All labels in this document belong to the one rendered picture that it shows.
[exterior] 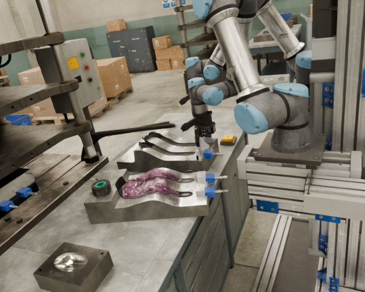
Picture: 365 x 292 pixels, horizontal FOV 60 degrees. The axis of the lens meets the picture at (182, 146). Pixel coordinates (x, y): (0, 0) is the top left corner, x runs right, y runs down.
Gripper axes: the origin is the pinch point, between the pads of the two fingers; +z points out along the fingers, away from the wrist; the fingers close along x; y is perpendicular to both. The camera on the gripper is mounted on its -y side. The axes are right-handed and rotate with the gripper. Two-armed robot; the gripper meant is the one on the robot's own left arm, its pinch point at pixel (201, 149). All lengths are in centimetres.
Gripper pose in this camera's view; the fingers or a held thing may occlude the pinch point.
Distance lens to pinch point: 154.4
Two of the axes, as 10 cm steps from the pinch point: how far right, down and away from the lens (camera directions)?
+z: 1.6, 8.9, 4.2
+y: 9.1, 0.3, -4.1
